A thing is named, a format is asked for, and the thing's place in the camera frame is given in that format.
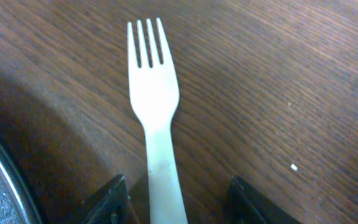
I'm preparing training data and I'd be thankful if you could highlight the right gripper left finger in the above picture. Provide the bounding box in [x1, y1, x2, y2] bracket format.
[81, 174, 128, 224]

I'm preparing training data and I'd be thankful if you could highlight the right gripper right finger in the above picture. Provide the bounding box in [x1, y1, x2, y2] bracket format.
[227, 175, 300, 224]

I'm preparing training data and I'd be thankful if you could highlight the white plastic fork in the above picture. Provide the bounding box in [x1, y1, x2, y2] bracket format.
[127, 18, 188, 223]

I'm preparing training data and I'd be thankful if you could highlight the round black serving tray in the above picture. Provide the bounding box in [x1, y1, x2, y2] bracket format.
[0, 143, 45, 223]

